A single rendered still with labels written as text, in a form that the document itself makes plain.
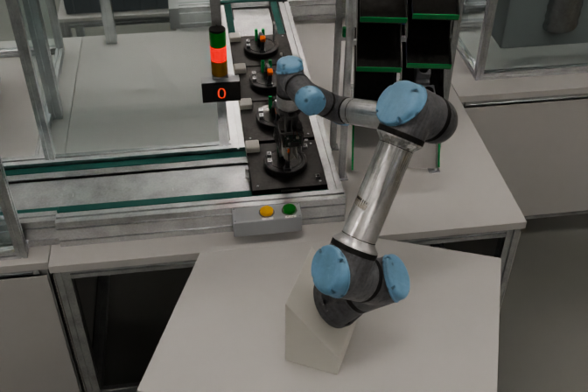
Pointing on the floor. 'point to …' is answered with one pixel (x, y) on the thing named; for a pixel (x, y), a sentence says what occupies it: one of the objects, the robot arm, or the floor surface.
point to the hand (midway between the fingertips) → (288, 155)
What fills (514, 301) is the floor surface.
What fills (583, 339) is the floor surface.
